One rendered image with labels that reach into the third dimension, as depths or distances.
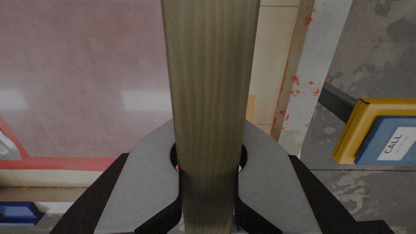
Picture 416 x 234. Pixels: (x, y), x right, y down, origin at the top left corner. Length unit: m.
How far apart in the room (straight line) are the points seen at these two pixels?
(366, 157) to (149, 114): 0.38
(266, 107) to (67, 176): 0.41
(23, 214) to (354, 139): 0.64
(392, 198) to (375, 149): 2.43
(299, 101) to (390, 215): 2.89
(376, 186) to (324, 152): 0.81
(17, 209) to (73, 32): 0.36
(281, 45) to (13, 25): 0.34
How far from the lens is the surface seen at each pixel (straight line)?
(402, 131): 0.41
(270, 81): 0.27
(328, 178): 2.17
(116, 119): 0.33
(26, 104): 0.40
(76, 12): 0.29
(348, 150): 0.41
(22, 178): 0.54
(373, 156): 0.42
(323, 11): 0.24
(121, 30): 0.27
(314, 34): 0.24
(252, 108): 0.29
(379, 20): 1.57
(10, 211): 0.54
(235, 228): 0.90
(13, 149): 0.48
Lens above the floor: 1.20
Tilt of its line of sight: 60 degrees down
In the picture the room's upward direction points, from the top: 179 degrees counter-clockwise
